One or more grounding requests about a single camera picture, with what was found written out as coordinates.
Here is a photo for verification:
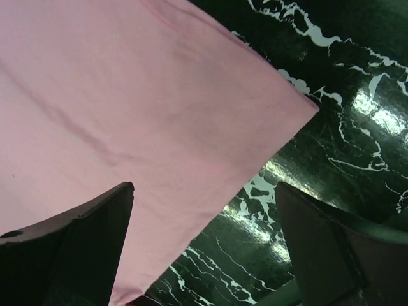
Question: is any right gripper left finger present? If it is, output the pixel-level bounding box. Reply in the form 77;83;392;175
1;182;135;305

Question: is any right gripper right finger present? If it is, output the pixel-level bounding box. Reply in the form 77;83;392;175
275;182;407;305

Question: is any pink t shirt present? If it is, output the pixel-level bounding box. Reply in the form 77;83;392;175
1;1;318;305

